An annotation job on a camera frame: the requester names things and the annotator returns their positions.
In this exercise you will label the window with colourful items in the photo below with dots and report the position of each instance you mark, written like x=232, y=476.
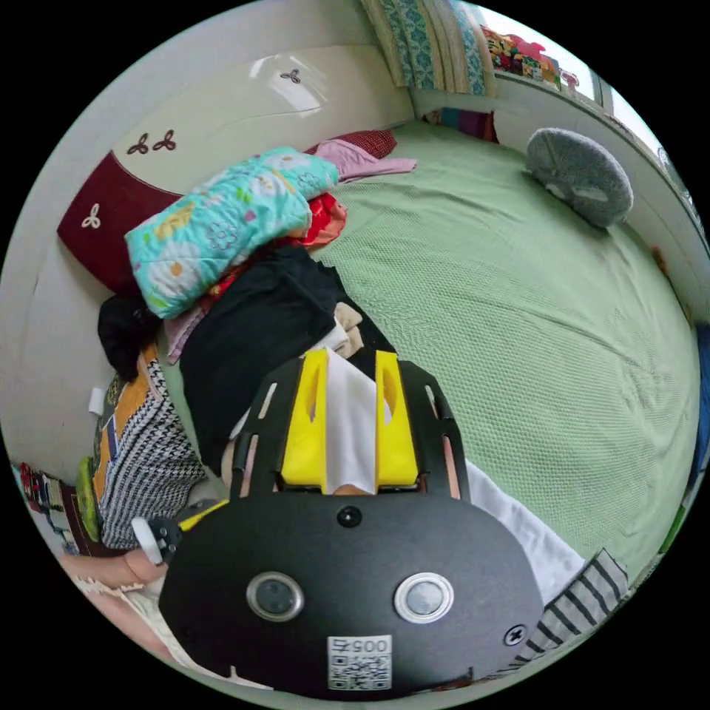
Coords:
x=527, y=55

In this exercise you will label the pile of clothes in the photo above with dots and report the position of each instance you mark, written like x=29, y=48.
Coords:
x=260, y=327

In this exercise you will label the striped grey garment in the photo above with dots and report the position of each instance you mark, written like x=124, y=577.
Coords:
x=582, y=602

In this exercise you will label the person's left hand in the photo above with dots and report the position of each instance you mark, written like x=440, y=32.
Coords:
x=143, y=571

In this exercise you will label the red checked pillow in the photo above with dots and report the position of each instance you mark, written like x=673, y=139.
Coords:
x=371, y=140

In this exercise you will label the white short sleeve shirt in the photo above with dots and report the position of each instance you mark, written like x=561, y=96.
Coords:
x=350, y=421

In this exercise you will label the pink cloth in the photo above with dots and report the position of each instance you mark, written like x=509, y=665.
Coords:
x=355, y=158

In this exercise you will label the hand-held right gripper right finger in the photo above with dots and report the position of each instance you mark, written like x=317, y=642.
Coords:
x=396, y=444

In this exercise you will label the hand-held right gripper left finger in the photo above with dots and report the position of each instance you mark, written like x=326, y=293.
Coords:
x=302, y=438

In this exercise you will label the stack of colourful folded cloths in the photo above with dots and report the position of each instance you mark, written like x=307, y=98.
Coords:
x=463, y=121

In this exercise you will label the rolled floral turquoise quilt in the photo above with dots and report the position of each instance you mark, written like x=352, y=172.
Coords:
x=222, y=222

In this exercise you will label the white wall socket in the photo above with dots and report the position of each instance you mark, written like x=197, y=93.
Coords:
x=96, y=400

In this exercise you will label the grey round cushion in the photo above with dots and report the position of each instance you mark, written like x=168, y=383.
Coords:
x=582, y=174

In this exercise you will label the bed with green mat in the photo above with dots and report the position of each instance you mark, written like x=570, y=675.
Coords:
x=499, y=333

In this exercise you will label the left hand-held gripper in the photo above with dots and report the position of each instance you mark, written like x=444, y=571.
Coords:
x=165, y=541

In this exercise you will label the person's left forearm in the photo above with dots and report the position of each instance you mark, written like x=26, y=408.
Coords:
x=91, y=571

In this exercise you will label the houndstooth patchwork pillow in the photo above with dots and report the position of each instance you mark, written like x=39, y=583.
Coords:
x=141, y=460

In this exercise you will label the patterned teal curtain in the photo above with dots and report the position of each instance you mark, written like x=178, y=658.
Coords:
x=432, y=44

